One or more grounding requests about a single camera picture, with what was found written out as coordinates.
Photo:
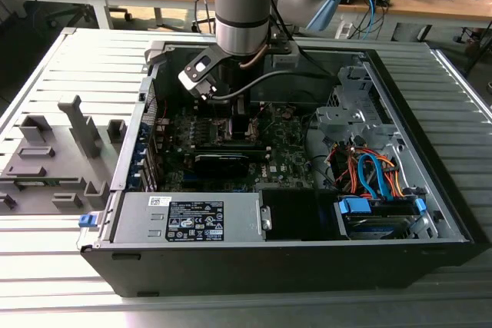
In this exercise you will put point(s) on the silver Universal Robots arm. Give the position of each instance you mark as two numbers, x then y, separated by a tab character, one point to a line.
240	5

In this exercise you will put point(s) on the CPU socket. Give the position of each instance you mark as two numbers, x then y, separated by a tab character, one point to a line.
222	131

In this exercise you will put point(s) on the silver coin battery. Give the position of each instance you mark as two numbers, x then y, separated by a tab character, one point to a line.
286	115

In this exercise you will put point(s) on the grey case release latch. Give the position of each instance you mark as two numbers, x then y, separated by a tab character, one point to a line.
155	53

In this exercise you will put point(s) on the green motherboard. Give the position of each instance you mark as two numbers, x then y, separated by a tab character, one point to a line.
284	151

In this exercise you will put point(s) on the black graphics card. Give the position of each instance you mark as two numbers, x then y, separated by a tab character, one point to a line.
219	166

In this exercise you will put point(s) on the metal drive cage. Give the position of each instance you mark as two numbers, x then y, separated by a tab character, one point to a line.
338	116

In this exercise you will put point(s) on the grey parts rack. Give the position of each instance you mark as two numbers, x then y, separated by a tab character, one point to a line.
82	132

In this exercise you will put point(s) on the grey power supply unit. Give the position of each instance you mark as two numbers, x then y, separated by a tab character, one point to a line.
134	216

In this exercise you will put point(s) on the hard disk in blue carrier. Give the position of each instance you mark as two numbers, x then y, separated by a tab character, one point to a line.
355	205

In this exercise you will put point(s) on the black PC case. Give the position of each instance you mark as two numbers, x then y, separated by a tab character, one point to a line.
230	266

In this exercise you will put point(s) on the blue case latch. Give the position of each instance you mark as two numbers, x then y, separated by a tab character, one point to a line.
86	220

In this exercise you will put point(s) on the green RAM stick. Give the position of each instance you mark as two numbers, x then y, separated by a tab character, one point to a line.
54	181

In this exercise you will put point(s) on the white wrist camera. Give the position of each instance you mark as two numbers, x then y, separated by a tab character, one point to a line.
200	67

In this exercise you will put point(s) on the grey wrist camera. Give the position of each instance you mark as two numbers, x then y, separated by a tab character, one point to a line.
284	61

